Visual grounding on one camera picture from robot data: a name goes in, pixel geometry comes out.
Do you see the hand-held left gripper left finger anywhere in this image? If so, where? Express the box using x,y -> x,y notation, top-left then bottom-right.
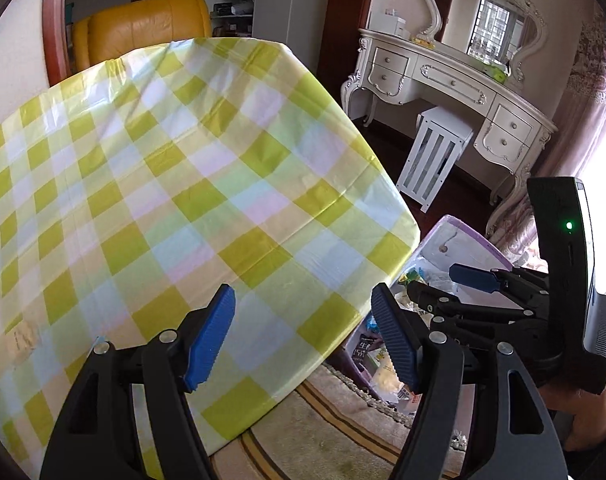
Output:
40,284 -> 236,480

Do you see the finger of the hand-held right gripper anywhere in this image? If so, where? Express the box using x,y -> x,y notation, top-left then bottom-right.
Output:
449,263 -> 552,309
407,280 -> 550,346

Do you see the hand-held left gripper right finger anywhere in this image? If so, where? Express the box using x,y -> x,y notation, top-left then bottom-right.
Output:
372,282 -> 568,480

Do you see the purple-lidded storage box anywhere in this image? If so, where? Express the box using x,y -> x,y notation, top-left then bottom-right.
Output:
330,215 -> 521,416

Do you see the person's right hand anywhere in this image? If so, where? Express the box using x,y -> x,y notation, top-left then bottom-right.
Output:
538,360 -> 606,453

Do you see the black snack packet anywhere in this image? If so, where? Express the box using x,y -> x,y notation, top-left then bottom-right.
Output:
350,335 -> 382,374

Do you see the white slatted stool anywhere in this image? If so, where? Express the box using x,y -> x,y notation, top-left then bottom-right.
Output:
400,106 -> 475,214

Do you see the green checked tablecloth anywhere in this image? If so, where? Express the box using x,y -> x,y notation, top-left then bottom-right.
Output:
0,37 -> 420,461

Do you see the pink patterned curtain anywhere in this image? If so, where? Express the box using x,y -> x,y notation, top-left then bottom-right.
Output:
485,15 -> 606,262

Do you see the white ornate dressing table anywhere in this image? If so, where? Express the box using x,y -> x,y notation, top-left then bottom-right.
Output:
340,27 -> 560,207

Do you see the small white box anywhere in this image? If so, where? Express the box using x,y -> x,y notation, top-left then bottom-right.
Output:
385,10 -> 409,39

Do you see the white ornate mirror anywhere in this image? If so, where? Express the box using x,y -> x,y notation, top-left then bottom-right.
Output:
420,0 -> 549,84

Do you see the orange leather chair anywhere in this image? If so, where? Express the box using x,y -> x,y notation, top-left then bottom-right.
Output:
73,0 -> 213,74

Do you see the white wardrobe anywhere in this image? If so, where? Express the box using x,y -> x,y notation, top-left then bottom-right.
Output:
178,0 -> 334,82

